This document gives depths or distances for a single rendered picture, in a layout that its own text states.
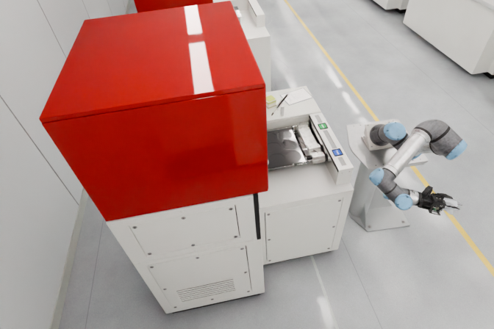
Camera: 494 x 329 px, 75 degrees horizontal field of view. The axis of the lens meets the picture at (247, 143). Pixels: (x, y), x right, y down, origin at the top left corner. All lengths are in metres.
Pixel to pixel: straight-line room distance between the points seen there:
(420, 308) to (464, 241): 0.71
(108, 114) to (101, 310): 1.93
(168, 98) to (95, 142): 0.32
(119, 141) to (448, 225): 2.69
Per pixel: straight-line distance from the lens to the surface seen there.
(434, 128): 1.81
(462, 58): 5.12
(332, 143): 2.15
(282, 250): 2.46
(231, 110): 1.15
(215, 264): 2.01
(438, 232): 3.13
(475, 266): 3.09
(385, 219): 3.03
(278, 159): 2.10
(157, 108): 1.13
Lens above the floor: 2.42
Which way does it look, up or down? 44 degrees down
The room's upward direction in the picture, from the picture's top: 5 degrees counter-clockwise
